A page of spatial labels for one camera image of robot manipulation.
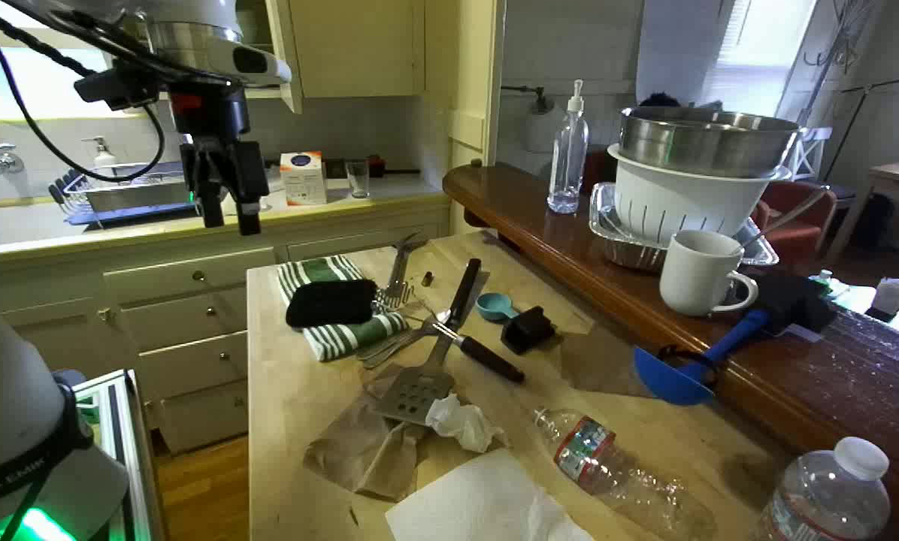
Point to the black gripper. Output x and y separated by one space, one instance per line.
217 151

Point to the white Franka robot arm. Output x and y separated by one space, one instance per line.
7 400

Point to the white container blue lid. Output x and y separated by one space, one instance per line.
303 182

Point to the cream drawer cabinet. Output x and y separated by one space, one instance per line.
187 301

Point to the metal dish tray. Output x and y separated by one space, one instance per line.
129 196

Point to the black cloth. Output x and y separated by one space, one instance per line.
328 301

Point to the white soap pump bottle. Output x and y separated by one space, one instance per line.
103 160

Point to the green white striped towel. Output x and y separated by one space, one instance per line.
348 337

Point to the cream upper cabinet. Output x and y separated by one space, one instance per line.
358 47

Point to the metal tongs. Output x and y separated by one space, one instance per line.
399 342

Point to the robot mounting stand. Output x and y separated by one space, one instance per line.
119 421

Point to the clear plastic bag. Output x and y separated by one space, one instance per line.
352 451

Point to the teal measuring cup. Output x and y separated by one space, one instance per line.
496 308

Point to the crumpled white tissue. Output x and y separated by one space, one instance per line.
465 421

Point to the small black object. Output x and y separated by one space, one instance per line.
529 332

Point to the dark wooden bar counter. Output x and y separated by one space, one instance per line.
569 249

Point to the clear pump sanitizer bottle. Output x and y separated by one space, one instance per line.
569 160

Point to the white paper sheet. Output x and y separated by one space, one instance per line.
478 505

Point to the white plastic colander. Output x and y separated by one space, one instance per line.
668 200

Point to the blue plastic ladle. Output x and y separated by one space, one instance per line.
668 379

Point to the crushed plastic bottle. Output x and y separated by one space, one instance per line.
617 481

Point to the white ceramic mug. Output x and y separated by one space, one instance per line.
698 275

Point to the large metal bowl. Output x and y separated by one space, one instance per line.
704 144

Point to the bright window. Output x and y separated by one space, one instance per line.
766 56

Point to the red chair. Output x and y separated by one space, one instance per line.
803 236

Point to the black rectangular object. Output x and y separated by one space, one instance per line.
797 301

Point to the clear water bottle white cap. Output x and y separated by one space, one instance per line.
827 499

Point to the small white plastic item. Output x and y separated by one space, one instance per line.
890 296

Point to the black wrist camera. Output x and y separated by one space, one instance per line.
119 85

